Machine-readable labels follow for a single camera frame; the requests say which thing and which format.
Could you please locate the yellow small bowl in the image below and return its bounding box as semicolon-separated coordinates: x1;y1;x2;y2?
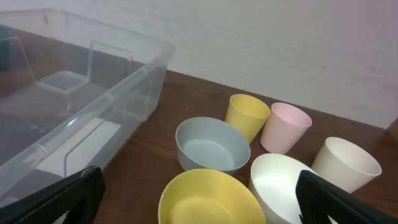
157;169;266;224

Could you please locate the clear plastic storage bin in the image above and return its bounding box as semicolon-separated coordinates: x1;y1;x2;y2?
1;9;175;206

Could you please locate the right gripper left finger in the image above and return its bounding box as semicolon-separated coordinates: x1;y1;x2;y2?
1;166;106;224

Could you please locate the yellow cup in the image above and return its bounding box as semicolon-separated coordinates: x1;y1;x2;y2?
225;94;271;143

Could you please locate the white label in bin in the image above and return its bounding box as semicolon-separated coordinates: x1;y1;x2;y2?
36;118;121;177

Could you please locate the pink cup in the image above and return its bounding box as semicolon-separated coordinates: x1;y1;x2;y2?
260;102;313;154

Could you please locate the grey small bowl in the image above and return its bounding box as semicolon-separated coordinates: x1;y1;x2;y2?
175;117;251;175

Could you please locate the white small bowl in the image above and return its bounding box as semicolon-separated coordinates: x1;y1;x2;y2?
248;153;312;223

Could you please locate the cream cup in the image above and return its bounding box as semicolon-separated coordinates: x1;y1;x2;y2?
311;137;382;193

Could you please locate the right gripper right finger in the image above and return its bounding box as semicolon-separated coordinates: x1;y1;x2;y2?
295;170;397;224

